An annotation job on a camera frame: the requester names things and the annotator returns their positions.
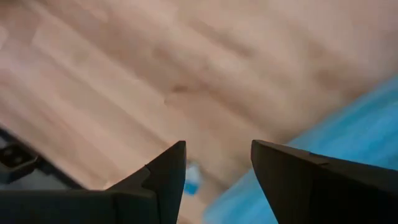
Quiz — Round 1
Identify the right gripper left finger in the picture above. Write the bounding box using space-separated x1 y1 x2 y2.
0 141 187 224

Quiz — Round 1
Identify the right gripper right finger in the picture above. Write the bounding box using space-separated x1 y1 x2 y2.
251 139 398 224

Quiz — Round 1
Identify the small blue white wad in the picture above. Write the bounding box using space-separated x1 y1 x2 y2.
183 160 203 196

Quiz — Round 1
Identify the flat pleated blue trash bag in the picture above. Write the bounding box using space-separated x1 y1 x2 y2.
203 76 398 224

